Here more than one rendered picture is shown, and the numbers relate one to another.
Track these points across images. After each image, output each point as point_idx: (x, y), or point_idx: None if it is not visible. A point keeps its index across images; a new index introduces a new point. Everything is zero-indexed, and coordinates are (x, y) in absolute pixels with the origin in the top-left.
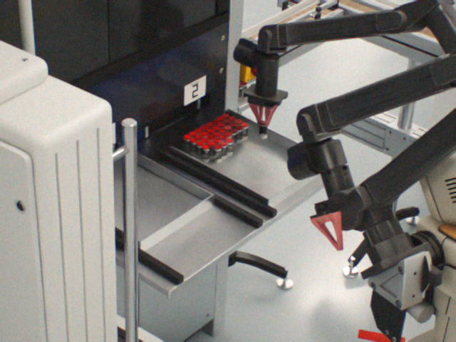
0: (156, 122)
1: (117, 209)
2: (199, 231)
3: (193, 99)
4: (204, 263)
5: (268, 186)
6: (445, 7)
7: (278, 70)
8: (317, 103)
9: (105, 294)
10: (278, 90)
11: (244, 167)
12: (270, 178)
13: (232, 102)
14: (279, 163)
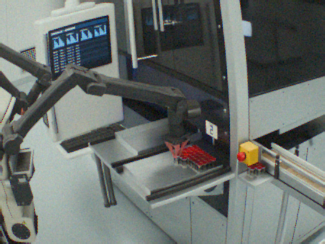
0: (220, 143)
1: (151, 135)
2: (120, 152)
3: (210, 134)
4: (97, 151)
5: (144, 175)
6: (64, 72)
7: (170, 119)
8: (43, 64)
9: None
10: (175, 138)
11: (168, 170)
12: (151, 176)
13: (233, 165)
14: (165, 181)
